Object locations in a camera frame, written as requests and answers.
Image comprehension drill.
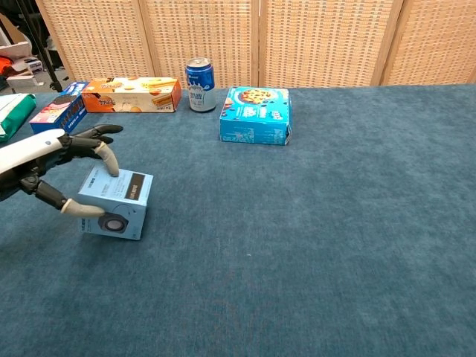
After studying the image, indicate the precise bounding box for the blue white milk can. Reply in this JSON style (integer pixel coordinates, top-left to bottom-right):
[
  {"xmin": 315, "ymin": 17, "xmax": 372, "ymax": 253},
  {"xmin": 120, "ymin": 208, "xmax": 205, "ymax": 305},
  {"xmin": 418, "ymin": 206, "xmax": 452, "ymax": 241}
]
[{"xmin": 184, "ymin": 57, "xmax": 217, "ymax": 113}]

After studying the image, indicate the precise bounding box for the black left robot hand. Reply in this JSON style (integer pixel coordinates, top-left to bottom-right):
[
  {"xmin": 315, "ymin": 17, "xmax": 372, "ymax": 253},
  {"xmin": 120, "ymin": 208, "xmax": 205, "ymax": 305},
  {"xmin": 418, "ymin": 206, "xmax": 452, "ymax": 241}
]
[{"xmin": 0, "ymin": 124, "xmax": 124, "ymax": 217}]

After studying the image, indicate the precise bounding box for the small white blue carton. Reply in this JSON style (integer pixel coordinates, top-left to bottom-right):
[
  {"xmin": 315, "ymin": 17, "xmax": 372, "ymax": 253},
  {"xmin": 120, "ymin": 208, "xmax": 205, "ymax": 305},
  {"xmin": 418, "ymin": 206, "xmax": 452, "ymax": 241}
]
[{"xmin": 22, "ymin": 57, "xmax": 44, "ymax": 74}]

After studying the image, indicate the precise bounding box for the wooden rattan screen panel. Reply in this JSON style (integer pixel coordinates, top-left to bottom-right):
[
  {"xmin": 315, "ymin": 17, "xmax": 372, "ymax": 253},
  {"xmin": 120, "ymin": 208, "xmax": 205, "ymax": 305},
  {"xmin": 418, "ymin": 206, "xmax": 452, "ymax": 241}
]
[
  {"xmin": 258, "ymin": 0, "xmax": 405, "ymax": 89},
  {"xmin": 35, "ymin": 0, "xmax": 155, "ymax": 85},
  {"xmin": 380, "ymin": 0, "xmax": 476, "ymax": 87},
  {"xmin": 139, "ymin": 0, "xmax": 260, "ymax": 89}
]

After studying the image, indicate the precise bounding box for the cyan chocolate chip cookie box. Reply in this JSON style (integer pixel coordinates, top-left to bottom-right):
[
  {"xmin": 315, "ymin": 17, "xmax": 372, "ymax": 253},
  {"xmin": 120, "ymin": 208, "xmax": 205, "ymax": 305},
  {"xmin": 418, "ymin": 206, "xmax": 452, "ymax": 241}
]
[{"xmin": 219, "ymin": 86, "xmax": 293, "ymax": 147}]

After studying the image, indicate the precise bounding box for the orange black item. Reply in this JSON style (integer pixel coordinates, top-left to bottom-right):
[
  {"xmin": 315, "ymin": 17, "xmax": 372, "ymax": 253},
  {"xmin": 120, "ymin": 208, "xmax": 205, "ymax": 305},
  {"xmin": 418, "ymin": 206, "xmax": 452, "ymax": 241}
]
[{"xmin": 0, "ymin": 55, "xmax": 19, "ymax": 78}]

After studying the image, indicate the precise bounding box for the green white bag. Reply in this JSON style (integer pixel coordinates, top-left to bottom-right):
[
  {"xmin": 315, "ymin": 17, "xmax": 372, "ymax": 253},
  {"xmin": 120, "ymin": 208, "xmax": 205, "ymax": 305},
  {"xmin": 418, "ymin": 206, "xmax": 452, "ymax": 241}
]
[{"xmin": 0, "ymin": 93, "xmax": 37, "ymax": 144}]

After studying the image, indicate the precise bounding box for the white cardboard box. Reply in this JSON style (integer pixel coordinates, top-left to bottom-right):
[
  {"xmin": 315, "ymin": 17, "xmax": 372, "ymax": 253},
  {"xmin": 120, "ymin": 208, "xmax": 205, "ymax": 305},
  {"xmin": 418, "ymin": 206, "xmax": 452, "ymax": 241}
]
[{"xmin": 0, "ymin": 35, "xmax": 33, "ymax": 60}]

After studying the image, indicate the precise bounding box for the black tripod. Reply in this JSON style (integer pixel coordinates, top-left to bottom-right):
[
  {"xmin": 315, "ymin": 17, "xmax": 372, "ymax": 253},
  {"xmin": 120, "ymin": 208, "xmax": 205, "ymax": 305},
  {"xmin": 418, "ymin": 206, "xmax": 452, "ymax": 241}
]
[{"xmin": 14, "ymin": 0, "xmax": 63, "ymax": 93}]

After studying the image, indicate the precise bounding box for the flat white foam piece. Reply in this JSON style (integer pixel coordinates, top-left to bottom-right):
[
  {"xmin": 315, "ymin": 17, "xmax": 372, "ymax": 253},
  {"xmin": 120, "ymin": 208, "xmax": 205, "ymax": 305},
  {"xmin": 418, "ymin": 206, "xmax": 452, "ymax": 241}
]
[{"xmin": 6, "ymin": 73, "xmax": 45, "ymax": 89}]

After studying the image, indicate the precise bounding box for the orange wafer biscuit box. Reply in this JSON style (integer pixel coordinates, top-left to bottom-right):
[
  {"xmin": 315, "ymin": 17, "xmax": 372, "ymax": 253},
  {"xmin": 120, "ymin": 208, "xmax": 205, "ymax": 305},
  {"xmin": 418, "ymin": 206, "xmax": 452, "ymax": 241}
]
[{"xmin": 80, "ymin": 77, "xmax": 183, "ymax": 114}]

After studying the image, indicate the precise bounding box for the blue sandwich cookie box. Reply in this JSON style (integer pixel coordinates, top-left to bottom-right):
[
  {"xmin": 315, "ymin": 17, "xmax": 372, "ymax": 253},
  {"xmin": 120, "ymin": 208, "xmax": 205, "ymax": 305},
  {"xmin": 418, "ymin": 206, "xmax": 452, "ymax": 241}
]
[{"xmin": 28, "ymin": 81, "xmax": 90, "ymax": 135}]

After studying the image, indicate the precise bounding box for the blue table cloth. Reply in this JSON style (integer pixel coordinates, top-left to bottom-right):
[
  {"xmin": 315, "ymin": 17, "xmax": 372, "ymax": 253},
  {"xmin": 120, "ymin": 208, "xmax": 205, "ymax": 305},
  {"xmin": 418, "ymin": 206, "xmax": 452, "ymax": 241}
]
[{"xmin": 0, "ymin": 83, "xmax": 476, "ymax": 357}]

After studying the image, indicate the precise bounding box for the small light blue speaker box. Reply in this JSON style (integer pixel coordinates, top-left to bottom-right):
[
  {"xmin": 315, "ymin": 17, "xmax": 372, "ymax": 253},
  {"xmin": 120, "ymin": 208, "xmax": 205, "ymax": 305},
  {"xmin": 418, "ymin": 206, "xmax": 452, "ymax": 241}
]
[{"xmin": 77, "ymin": 165, "xmax": 154, "ymax": 241}]

